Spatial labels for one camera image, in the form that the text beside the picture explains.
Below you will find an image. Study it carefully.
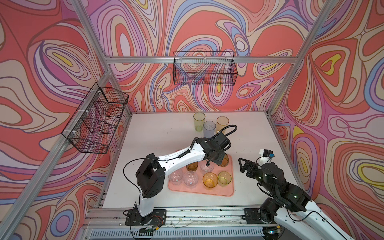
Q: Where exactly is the olive brown short cup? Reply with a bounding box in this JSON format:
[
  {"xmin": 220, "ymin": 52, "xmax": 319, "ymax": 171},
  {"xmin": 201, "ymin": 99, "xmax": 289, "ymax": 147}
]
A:
[{"xmin": 219, "ymin": 154, "xmax": 230, "ymax": 167}]

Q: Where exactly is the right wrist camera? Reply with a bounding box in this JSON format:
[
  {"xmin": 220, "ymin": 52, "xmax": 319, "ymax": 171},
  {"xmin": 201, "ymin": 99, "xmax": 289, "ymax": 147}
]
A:
[{"xmin": 260, "ymin": 149, "xmax": 275, "ymax": 159}]

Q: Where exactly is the tall yellow-green cup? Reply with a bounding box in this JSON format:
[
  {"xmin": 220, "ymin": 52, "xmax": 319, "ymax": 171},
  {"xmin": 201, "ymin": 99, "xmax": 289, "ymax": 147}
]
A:
[{"xmin": 193, "ymin": 112, "xmax": 206, "ymax": 132}]

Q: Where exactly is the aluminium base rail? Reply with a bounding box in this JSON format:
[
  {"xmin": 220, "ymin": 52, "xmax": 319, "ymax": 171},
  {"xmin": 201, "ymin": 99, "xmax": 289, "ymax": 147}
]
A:
[{"xmin": 84, "ymin": 206, "xmax": 276, "ymax": 229}]

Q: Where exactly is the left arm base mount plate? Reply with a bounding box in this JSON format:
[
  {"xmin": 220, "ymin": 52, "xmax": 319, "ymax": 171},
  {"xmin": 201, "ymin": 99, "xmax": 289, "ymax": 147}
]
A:
[{"xmin": 123, "ymin": 209, "xmax": 167, "ymax": 227}]

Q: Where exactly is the green short cup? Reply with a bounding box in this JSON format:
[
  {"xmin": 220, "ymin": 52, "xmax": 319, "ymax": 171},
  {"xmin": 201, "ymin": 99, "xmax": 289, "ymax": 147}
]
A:
[{"xmin": 218, "ymin": 171, "xmax": 233, "ymax": 187}]

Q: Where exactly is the pink plastic tray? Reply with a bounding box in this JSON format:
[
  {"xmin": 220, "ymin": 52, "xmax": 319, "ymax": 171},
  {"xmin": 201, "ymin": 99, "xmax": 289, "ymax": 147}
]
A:
[{"xmin": 168, "ymin": 155, "xmax": 234, "ymax": 197}]

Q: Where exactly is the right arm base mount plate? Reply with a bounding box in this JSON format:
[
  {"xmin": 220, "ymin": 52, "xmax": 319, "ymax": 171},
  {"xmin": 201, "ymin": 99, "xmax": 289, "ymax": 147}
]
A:
[{"xmin": 241, "ymin": 208, "xmax": 277, "ymax": 225}]

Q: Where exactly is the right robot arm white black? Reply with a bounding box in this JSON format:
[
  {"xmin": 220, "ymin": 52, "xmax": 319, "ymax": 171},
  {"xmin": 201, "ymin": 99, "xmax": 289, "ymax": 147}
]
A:
[{"xmin": 239, "ymin": 158, "xmax": 352, "ymax": 240}]

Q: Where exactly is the clear short glass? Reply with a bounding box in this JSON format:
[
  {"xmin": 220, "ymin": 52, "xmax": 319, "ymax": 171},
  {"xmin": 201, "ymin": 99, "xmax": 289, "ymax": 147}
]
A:
[
  {"xmin": 168, "ymin": 169, "xmax": 184, "ymax": 185},
  {"xmin": 200, "ymin": 161, "xmax": 215, "ymax": 173},
  {"xmin": 183, "ymin": 171, "xmax": 199, "ymax": 189}
]

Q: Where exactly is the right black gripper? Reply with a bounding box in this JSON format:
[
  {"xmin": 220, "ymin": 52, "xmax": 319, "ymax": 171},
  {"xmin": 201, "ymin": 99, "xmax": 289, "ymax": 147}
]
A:
[{"xmin": 238, "ymin": 158, "xmax": 276, "ymax": 196}]

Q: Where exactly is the tall blue cup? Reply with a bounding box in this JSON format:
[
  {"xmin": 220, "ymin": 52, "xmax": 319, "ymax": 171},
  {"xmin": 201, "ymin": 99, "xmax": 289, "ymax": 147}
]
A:
[{"xmin": 203, "ymin": 121, "xmax": 216, "ymax": 138}]

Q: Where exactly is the amber cup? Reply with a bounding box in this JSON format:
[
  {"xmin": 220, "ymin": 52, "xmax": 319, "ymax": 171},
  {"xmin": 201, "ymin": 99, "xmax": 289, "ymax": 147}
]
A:
[{"xmin": 203, "ymin": 172, "xmax": 219, "ymax": 190}]

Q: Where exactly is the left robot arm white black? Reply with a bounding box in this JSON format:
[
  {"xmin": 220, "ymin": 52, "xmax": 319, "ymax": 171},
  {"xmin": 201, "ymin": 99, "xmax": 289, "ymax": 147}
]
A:
[{"xmin": 136, "ymin": 125, "xmax": 238, "ymax": 217}]

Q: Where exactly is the black wire basket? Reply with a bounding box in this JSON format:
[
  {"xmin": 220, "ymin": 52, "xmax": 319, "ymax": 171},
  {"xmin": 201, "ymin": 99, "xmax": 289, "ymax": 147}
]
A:
[
  {"xmin": 173, "ymin": 50, "xmax": 238, "ymax": 86},
  {"xmin": 62, "ymin": 83, "xmax": 129, "ymax": 154}
]

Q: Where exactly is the tall orange cup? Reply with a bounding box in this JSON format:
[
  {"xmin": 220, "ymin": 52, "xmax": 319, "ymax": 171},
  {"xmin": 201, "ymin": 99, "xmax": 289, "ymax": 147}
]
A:
[{"xmin": 216, "ymin": 116, "xmax": 230, "ymax": 132}]

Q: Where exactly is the black wire basket left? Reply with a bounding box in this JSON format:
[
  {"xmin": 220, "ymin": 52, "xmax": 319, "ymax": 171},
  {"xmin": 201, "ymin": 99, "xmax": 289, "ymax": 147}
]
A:
[{"xmin": 62, "ymin": 83, "xmax": 129, "ymax": 154}]

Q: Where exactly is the black wire basket back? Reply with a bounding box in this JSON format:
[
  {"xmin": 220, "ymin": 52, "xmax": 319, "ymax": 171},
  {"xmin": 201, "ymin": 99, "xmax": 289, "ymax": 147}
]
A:
[{"xmin": 173, "ymin": 50, "xmax": 238, "ymax": 86}]

